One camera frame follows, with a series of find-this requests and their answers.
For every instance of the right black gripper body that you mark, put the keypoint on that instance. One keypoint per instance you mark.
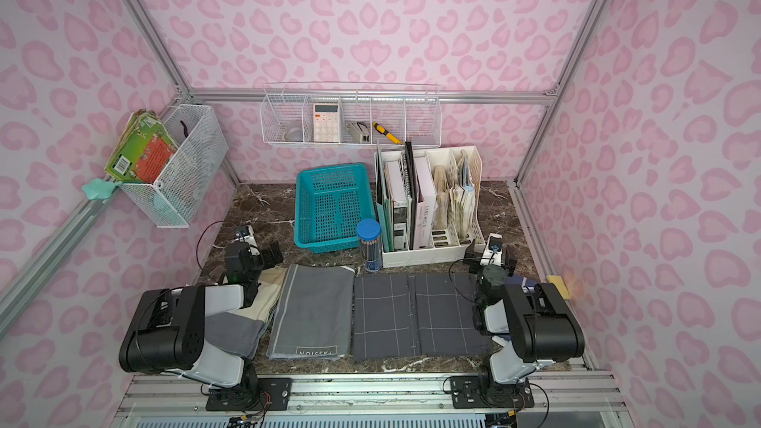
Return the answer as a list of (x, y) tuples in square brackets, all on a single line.
[(490, 262)]

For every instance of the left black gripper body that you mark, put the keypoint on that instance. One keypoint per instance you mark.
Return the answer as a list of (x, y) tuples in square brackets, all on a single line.
[(268, 255)]

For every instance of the dark grey checked pillowcase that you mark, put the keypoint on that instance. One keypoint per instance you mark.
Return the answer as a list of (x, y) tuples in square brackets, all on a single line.
[(445, 309), (385, 321)]

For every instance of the beige grey pillowcase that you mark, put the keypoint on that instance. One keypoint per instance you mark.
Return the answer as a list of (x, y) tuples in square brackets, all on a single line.
[(239, 332)]

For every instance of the light grey pillowcase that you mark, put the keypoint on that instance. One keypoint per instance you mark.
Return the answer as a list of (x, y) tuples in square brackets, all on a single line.
[(313, 318)]

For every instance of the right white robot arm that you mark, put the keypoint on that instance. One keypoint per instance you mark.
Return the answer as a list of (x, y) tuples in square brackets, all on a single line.
[(535, 326)]

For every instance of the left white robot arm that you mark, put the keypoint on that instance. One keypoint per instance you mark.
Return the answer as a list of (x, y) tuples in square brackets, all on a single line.
[(167, 335)]

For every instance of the navy blue folded pillowcase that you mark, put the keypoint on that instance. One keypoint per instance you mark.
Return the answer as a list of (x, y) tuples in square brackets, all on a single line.
[(527, 285)]

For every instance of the teal plastic basket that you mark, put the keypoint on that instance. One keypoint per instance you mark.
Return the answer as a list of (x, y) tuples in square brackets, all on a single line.
[(329, 204)]

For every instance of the yellow sponge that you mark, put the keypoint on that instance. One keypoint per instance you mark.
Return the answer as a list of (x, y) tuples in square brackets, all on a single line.
[(560, 285)]

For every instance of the pink white book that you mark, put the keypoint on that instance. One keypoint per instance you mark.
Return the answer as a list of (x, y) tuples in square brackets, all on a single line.
[(426, 204)]

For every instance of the white desktop file organizer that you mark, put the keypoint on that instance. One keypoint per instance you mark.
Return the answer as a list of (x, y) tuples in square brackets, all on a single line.
[(457, 174)]

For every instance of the green folder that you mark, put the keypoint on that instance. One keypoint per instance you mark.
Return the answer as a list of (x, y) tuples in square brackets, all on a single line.
[(382, 203)]

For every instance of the blue lid pencil jar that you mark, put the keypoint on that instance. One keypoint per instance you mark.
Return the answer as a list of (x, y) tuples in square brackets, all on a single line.
[(369, 233)]

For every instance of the clear tape roll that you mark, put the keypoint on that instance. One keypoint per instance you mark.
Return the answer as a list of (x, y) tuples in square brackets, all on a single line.
[(293, 135)]

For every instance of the black folder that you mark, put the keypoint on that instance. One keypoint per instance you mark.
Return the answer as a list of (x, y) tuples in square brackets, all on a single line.
[(409, 173)]

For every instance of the green red book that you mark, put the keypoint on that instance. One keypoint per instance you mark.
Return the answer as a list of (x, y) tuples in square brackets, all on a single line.
[(143, 151)]

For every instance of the white calculator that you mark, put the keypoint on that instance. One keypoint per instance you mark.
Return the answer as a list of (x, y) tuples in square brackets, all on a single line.
[(326, 123)]

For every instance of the grey stapler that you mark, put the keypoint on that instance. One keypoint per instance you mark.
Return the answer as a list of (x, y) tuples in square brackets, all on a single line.
[(359, 132)]

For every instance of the yellow utility knife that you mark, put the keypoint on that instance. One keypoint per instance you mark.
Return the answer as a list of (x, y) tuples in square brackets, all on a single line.
[(386, 133)]

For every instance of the white mesh wall basket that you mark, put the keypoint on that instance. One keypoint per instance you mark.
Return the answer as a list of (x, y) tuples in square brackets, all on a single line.
[(173, 200)]

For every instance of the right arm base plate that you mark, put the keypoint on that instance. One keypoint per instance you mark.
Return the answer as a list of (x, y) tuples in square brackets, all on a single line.
[(469, 392)]

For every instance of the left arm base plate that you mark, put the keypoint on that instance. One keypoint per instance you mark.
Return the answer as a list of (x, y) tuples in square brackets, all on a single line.
[(266, 394)]

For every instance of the white wire wall shelf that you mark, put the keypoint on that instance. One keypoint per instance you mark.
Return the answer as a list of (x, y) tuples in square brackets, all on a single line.
[(411, 114)]

